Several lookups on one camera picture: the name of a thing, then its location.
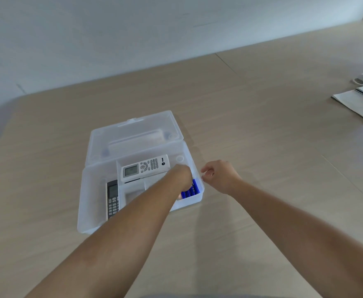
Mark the person's left hand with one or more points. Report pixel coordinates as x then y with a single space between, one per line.
181 178

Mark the person's right thumb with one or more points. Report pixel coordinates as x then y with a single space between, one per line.
208 178

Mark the white spiral notebook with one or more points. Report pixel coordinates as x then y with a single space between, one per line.
359 102

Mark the person's left forearm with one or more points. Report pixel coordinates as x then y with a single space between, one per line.
122 242

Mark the white remote control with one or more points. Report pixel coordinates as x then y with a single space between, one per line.
144 168

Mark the row of blue batteries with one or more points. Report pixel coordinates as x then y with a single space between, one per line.
194 189

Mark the person's right forearm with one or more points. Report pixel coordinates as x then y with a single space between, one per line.
299 245

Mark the translucent plastic storage box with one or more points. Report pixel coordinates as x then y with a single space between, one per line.
132 139

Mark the person's right hand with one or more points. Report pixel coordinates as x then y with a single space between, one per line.
225 178

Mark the translucent inner divider tray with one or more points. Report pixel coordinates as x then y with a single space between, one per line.
152 183

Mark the black remote control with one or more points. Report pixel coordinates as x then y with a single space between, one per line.
113 198

